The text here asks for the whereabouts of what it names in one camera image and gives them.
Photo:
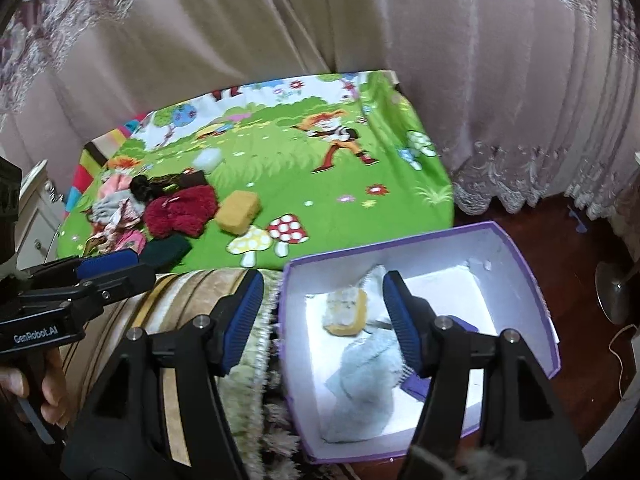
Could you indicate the striped fringed blanket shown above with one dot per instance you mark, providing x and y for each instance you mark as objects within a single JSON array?
[{"x": 190, "y": 290}]

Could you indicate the beige lace curtain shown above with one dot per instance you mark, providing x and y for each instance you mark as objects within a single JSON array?
[{"x": 300, "y": 20}]

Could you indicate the red fuzzy cloth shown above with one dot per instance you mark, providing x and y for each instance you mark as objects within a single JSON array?
[{"x": 180, "y": 212}]

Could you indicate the metal fan base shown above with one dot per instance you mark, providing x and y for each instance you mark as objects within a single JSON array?
[{"x": 617, "y": 290}]

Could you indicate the light blue towel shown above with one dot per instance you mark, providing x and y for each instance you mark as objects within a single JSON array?
[{"x": 360, "y": 375}]

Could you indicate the grey white cloth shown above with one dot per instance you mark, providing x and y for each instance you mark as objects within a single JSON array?
[{"x": 107, "y": 208}]

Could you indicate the dark green cloth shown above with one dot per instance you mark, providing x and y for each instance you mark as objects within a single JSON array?
[{"x": 165, "y": 250}]

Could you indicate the purple cardboard box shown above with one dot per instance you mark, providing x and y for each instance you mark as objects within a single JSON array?
[{"x": 450, "y": 255}]

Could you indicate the floral patterned cloth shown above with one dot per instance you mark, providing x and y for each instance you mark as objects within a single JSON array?
[{"x": 122, "y": 237}]

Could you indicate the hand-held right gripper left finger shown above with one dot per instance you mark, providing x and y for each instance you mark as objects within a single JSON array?
[{"x": 245, "y": 320}]

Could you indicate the cartoon printed blanket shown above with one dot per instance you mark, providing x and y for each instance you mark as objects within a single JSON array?
[{"x": 300, "y": 185}]

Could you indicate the white nightstand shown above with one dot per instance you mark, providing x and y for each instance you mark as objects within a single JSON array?
[{"x": 40, "y": 210}]

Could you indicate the clean yellow sponge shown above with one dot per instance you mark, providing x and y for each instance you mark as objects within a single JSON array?
[{"x": 239, "y": 212}]

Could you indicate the grey fuzzy cloth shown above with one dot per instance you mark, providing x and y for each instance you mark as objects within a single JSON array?
[{"x": 445, "y": 464}]

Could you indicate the dark brown cloth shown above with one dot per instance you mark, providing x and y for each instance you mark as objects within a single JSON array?
[{"x": 170, "y": 182}]

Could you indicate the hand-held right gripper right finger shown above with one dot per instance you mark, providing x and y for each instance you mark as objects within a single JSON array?
[{"x": 400, "y": 330}]

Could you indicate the worn yellow sponge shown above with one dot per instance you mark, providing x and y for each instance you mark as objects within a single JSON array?
[{"x": 345, "y": 310}]

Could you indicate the person's left hand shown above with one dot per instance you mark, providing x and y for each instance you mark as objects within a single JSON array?
[{"x": 55, "y": 390}]

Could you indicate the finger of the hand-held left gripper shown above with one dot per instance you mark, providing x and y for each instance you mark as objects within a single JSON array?
[
  {"x": 110, "y": 263},
  {"x": 120, "y": 285}
]

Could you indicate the pink fluffy cloth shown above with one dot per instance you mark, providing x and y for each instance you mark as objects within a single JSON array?
[{"x": 117, "y": 184}]

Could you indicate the white sponge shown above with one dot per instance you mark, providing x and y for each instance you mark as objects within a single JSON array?
[{"x": 207, "y": 159}]

